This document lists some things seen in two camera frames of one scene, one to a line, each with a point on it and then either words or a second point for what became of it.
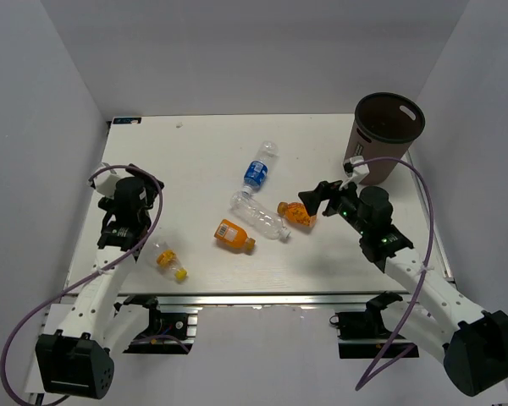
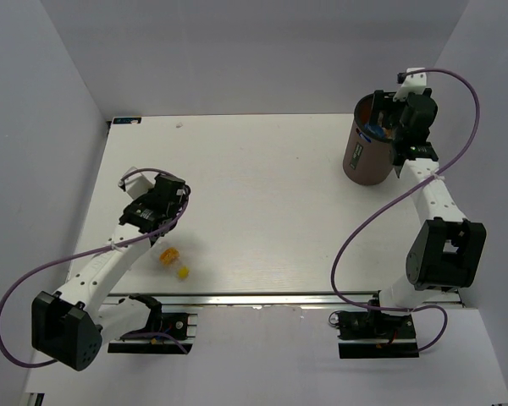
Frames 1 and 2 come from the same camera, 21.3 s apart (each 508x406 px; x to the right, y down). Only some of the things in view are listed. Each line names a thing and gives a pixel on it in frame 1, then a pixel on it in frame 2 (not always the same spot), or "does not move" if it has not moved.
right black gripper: x=332 y=191 -> x=383 y=101
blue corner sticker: x=126 y=120 does not move
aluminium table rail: x=268 y=300 does not move
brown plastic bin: x=383 y=127 does not move
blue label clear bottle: x=256 y=170 -> x=377 y=130
